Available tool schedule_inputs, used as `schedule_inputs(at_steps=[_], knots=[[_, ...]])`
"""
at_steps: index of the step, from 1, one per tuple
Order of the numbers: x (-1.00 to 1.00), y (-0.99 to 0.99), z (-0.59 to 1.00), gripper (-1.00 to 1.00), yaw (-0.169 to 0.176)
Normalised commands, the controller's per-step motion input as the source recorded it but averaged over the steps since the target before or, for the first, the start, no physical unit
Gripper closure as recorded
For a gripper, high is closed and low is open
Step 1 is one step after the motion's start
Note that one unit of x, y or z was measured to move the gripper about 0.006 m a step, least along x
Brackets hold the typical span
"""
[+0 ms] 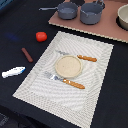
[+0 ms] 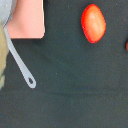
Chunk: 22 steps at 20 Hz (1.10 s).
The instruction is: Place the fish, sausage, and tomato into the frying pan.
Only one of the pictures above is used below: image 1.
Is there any red toy tomato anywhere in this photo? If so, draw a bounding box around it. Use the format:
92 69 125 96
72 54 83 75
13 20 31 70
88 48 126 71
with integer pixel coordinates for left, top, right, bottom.
36 32 47 42

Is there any beige round plate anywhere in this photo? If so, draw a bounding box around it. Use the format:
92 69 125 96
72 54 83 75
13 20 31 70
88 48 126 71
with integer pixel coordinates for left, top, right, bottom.
55 55 83 78

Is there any brown toy sausage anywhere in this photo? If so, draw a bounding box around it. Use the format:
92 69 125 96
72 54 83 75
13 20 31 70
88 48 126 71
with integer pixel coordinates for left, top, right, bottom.
21 48 33 63

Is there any grey cooking pot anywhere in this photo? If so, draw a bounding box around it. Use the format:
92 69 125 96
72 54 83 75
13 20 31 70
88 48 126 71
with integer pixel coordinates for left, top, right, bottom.
80 0 105 25

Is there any beige bowl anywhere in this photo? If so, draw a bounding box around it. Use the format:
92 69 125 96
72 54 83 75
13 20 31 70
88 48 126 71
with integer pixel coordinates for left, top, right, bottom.
118 4 128 30

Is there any beige woven placemat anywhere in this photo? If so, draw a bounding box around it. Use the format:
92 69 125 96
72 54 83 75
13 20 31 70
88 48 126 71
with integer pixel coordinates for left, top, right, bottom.
13 31 113 128

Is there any fork with orange handle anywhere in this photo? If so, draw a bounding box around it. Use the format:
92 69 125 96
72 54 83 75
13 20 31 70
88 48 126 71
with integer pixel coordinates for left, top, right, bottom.
44 71 85 89

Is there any grey frying pan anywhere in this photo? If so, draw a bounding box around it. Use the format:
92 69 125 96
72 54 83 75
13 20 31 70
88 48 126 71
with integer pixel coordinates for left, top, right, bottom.
38 2 80 20

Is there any knife with orange handle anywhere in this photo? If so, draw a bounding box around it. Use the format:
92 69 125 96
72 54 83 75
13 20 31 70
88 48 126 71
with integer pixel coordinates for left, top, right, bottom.
55 50 97 62

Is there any brown wooden board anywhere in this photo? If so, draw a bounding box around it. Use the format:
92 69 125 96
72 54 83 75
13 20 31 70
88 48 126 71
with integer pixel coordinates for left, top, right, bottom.
49 0 128 43

